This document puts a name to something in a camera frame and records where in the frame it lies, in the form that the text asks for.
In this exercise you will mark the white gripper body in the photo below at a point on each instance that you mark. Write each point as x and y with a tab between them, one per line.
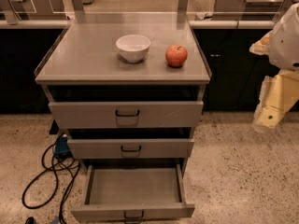
285	46

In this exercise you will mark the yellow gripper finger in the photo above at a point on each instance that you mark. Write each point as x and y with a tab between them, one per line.
278	95
261	47

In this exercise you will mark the red apple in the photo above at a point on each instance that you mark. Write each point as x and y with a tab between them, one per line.
176	55

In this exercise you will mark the grey top drawer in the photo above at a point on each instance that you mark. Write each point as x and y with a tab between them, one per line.
92	115

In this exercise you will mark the grey metal drawer cabinet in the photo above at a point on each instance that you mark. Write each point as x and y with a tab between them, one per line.
86	67

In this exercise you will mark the grey open bottom drawer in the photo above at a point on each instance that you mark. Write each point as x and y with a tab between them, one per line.
130	195

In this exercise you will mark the grey middle drawer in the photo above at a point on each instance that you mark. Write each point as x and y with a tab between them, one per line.
130	148

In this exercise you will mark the right background steel table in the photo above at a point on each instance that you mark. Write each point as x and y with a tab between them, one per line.
247	10

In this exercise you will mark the background steel table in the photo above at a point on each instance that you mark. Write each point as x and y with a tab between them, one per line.
33	9
247	10

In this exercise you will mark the white ceramic bowl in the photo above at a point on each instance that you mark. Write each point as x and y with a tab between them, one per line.
133	48

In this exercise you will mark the blue power box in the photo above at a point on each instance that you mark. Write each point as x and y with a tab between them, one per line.
61	148

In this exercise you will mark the left background steel table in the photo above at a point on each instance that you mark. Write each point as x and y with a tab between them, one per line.
33	9

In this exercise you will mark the white horizontal rail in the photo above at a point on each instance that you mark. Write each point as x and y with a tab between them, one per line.
192	24

